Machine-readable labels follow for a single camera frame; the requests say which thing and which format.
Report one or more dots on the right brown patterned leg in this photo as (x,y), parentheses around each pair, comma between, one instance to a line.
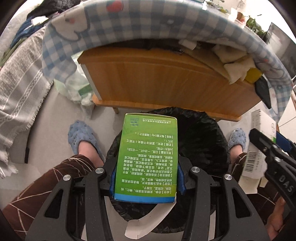
(265,198)

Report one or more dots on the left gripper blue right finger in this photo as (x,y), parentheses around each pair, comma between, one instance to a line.
(181,181)

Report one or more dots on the flat screen television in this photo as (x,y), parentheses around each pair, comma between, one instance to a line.
(283,47)

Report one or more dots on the blue checkered tablecloth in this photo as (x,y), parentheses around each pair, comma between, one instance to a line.
(92,24)

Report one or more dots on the brown patterned leg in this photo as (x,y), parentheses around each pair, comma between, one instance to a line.
(265,198)
(22,210)

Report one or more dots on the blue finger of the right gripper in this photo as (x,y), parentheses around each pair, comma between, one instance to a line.
(285,144)

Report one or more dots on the blue clothes pile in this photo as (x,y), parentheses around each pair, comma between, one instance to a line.
(25,30)

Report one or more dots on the white green box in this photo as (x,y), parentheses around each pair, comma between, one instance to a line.
(255,165)

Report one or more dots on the green medicine box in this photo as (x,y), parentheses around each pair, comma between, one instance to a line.
(146,170)

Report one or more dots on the black lined trash bin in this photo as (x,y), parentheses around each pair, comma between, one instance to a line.
(201,140)

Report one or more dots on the black quilted jacket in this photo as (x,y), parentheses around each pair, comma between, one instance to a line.
(49,7)

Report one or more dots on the grey covered sofa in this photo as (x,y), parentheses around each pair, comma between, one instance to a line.
(23,89)

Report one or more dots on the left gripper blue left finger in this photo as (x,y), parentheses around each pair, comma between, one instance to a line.
(112,182)

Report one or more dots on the left brown patterned leg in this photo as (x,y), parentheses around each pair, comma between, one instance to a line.
(22,210)

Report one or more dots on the potted plant on cabinet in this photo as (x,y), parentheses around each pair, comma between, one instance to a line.
(255,27)

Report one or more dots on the green white plastic bag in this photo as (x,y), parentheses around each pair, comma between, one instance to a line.
(77,88)

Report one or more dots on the left blue fuzzy slipper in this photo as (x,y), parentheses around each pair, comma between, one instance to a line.
(79,132)

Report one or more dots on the right blue fuzzy slipper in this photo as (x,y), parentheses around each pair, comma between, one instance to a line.
(237,142)

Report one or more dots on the person's right hand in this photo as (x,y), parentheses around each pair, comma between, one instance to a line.
(275,220)

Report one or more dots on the blue fuzzy slipper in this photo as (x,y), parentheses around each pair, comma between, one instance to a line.
(237,142)
(79,132)

